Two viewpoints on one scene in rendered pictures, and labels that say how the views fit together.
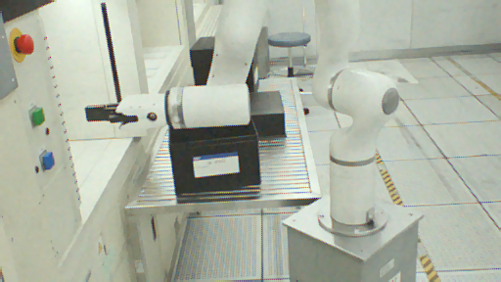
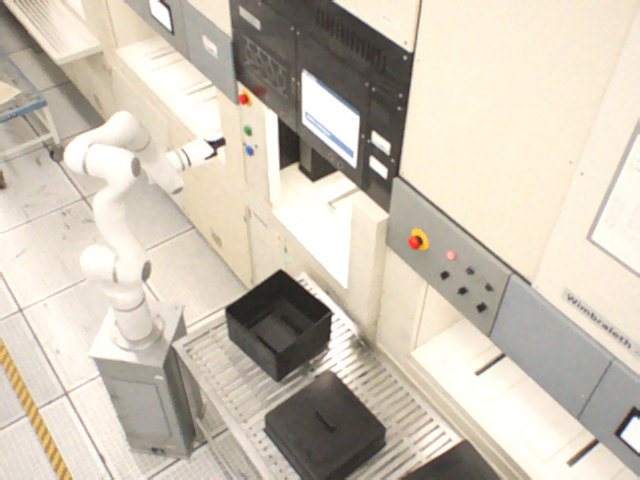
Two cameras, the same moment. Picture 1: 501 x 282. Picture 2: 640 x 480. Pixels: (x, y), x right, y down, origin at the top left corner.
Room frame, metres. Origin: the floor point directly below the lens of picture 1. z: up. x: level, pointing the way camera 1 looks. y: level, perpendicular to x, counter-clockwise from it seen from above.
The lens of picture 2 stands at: (2.89, -0.69, 2.85)
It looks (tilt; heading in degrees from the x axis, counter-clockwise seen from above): 47 degrees down; 141
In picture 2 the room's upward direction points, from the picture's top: 1 degrees clockwise
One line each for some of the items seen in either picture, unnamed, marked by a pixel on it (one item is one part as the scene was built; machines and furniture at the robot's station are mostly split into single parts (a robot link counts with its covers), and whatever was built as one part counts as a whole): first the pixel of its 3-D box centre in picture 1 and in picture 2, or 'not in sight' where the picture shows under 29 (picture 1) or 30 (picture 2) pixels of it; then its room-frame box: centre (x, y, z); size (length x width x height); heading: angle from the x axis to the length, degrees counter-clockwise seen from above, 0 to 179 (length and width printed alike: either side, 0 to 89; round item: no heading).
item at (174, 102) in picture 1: (177, 108); (180, 159); (1.07, 0.14, 1.20); 0.09 x 0.03 x 0.08; 177
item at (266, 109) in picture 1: (247, 111); (324, 427); (2.09, 0.01, 0.83); 0.29 x 0.29 x 0.13; 0
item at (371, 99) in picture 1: (362, 117); (112, 274); (1.30, -0.28, 1.07); 0.19 x 0.12 x 0.24; 37
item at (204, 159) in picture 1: (213, 148); (279, 324); (1.69, 0.13, 0.85); 0.28 x 0.28 x 0.17; 6
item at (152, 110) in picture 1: (148, 110); (195, 153); (1.08, 0.21, 1.20); 0.11 x 0.10 x 0.07; 87
